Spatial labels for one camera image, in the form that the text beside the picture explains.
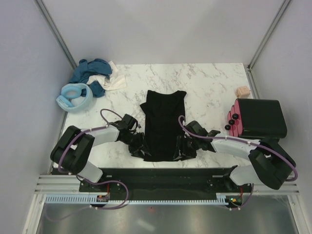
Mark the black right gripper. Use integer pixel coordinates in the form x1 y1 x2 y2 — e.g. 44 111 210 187
173 136 200 161

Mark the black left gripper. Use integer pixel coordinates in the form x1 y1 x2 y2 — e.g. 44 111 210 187
120 132 151 160

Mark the black t shirt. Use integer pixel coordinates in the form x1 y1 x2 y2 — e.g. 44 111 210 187
140 90 187 162

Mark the black and pink drawer box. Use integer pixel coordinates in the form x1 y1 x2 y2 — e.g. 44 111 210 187
224 98 287 139

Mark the blue t shirt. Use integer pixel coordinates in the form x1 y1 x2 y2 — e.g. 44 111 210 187
69 58 113 98

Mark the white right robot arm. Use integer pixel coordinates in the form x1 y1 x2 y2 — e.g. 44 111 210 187
176 131 298 192

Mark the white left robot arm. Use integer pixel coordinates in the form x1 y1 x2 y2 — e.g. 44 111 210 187
50 121 147 192

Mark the white t shirt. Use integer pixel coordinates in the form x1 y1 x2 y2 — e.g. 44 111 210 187
87 61 127 91

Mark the pink foam cube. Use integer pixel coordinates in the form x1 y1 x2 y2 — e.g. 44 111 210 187
235 86 251 98

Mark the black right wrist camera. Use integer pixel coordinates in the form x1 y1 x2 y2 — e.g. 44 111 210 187
185 120 221 137

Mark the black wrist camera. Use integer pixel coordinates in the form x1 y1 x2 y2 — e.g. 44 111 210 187
185 120 221 137
119 114 141 133

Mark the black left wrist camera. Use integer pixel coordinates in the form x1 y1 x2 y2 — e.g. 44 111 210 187
119 114 141 133

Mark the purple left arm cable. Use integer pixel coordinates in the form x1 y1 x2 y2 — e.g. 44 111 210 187
45 108 130 221

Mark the light blue ring toy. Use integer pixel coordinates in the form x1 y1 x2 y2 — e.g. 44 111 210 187
56 83 93 113

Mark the aluminium frame rail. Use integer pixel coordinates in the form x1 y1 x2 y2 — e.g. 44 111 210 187
34 174 300 195

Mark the white slotted cable duct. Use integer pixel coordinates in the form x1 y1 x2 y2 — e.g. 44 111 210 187
45 194 233 205

